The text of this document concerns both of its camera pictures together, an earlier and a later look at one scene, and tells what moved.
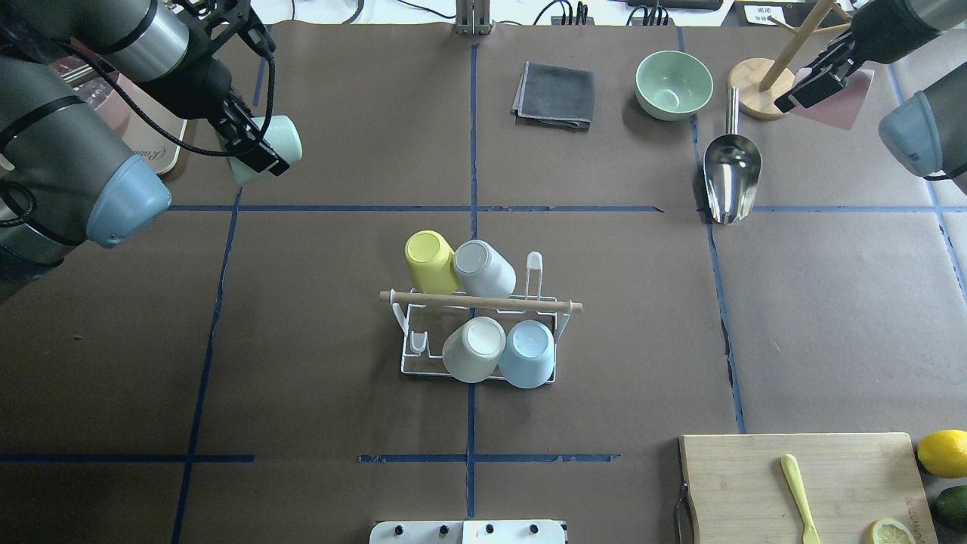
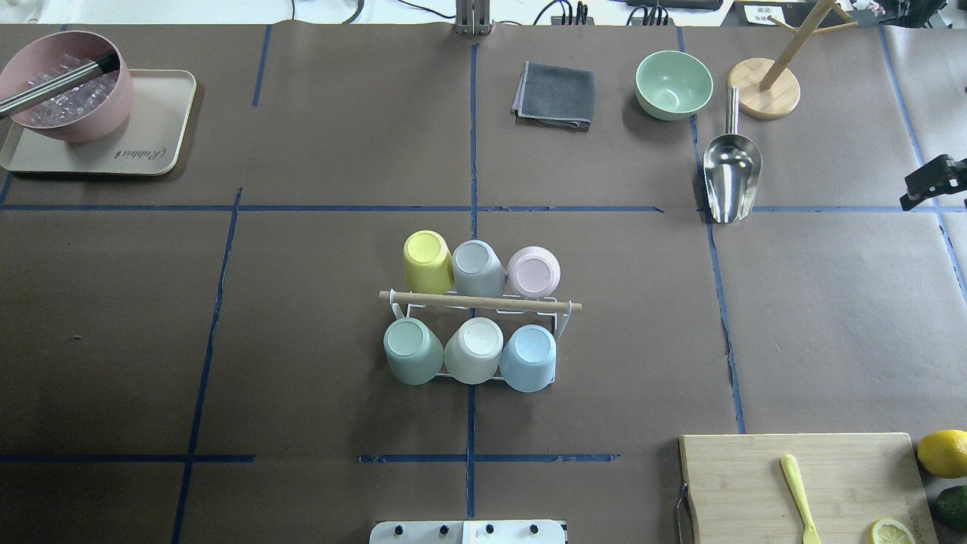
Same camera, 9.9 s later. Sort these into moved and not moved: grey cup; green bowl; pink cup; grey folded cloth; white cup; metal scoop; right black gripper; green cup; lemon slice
Moved: green cup; right black gripper; pink cup
Not moved: metal scoop; grey folded cloth; lemon slice; grey cup; green bowl; white cup
